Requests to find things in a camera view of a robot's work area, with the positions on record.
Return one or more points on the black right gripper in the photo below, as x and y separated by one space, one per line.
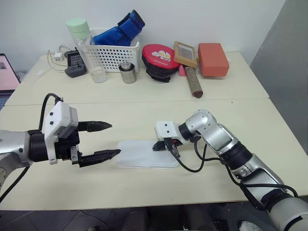
169 142

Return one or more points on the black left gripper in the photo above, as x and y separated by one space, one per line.
67 146

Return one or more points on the white plastic cutting board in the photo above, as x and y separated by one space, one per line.
142 156

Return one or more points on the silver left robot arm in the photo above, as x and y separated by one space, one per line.
14 146

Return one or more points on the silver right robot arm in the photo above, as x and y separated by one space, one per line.
240 154

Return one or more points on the red round case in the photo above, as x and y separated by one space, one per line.
157 59

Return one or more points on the brown bark covered log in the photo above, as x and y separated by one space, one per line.
193 83

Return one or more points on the steel cylindrical canister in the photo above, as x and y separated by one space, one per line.
127 74

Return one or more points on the small pink cone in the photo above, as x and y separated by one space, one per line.
182 72

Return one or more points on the grey power strip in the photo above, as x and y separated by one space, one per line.
75 66

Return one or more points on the white perforated plastic basket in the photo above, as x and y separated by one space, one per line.
115 57

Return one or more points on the clear plastic strip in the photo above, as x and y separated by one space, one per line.
38 75

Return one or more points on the clear bottle with green lid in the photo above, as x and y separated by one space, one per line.
85 50

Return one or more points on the white USB charger plug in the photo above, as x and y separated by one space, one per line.
58 56

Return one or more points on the orange red foam block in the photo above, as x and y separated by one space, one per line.
213 60

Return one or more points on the blue fabric bag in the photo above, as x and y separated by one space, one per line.
113 37

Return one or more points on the open laptop computer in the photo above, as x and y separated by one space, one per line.
6 74

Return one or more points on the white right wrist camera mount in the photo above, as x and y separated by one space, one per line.
166 128

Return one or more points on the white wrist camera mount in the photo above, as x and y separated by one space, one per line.
166 128
60 115

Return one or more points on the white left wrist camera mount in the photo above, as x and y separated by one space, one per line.
60 115

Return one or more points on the wooden picture frame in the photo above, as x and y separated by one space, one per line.
185 54

